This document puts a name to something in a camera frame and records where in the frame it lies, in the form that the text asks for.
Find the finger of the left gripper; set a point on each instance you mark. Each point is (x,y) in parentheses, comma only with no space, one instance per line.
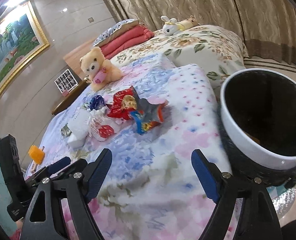
(49,170)
(68,171)

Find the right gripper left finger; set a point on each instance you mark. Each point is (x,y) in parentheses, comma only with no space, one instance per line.
(45,219)

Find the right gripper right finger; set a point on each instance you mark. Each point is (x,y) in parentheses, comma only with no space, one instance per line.
(257,218)

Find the white foam block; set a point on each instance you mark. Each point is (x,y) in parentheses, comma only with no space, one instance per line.
(78,125)

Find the red snack bag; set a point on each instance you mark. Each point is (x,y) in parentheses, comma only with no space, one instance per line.
(124,102)

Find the blue oreo wrapper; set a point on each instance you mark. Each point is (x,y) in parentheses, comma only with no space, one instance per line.
(96,103)

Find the white rim trash bin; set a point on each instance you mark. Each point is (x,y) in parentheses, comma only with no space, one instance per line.
(257,122)

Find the silver foil mat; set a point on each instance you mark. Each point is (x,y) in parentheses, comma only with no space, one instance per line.
(283,199)

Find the white red plastic bag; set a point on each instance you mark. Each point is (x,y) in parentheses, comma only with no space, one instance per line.
(101,127)

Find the dark wooden nightstand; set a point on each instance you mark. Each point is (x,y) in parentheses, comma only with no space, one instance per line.
(65,101)

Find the blue silver snack wrapper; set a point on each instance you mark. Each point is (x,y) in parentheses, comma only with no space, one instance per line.
(147,115)

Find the floral purple pink quilt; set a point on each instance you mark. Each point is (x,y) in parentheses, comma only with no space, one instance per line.
(151,190)

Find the cream teddy bear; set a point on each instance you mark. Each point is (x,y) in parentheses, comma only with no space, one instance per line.
(99,70)

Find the wooden headboard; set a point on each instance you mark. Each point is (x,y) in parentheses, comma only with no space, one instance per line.
(72,59)

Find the gold framed landscape painting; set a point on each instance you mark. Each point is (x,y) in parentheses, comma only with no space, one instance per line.
(21,40)

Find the red folded blanket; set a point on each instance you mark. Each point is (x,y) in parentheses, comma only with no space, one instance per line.
(137,35)

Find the blue dotted pillow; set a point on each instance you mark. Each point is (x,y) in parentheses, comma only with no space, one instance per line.
(115,31)

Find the white rabbit plush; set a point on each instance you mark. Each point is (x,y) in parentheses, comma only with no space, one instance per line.
(170,26)

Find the cream floral bedsheet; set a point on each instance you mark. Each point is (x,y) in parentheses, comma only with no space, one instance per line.
(218,51)

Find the yellow bear plush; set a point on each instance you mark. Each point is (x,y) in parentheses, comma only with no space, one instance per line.
(187,23)

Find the beige patterned curtain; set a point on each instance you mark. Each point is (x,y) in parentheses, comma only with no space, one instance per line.
(267,27)

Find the photo collage frame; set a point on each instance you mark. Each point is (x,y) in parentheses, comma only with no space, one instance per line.
(66,82)

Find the wall switch plate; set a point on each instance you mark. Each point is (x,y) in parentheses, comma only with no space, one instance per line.
(90,20)

